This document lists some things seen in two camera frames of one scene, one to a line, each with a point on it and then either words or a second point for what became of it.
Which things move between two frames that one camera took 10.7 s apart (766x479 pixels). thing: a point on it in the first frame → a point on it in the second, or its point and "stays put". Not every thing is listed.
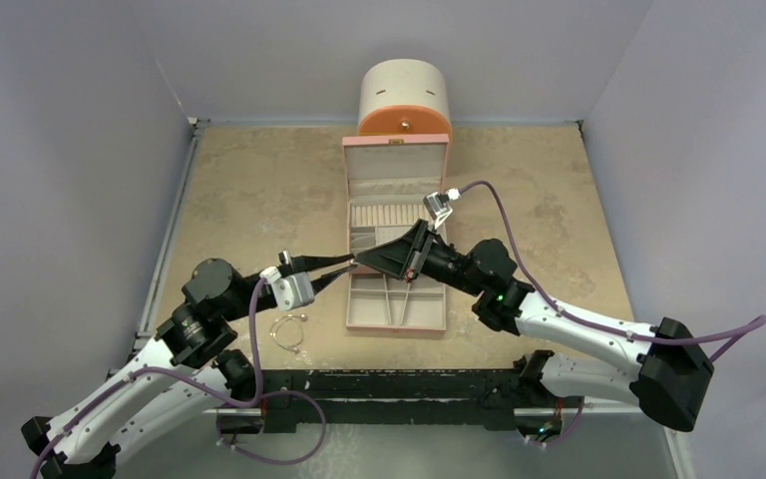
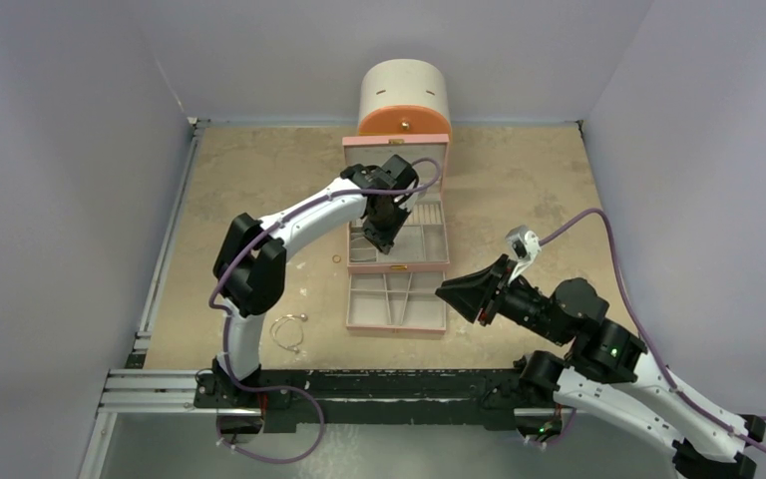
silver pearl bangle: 302,317 stays put
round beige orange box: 403,97 stays put
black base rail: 288,395 stays put
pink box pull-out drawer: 378,300 stays put
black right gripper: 419,251 → 493,298
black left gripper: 296,262 → 383,241
